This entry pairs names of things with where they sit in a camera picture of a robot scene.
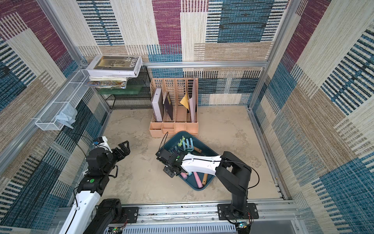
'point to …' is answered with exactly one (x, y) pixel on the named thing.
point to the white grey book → (157, 103)
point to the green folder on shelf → (129, 89)
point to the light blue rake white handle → (189, 149)
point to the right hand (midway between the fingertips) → (170, 165)
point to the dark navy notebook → (167, 106)
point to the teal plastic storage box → (191, 181)
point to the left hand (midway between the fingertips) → (121, 144)
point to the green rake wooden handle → (204, 180)
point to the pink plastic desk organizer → (174, 107)
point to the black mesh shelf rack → (141, 101)
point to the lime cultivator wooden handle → (195, 148)
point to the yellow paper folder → (184, 101)
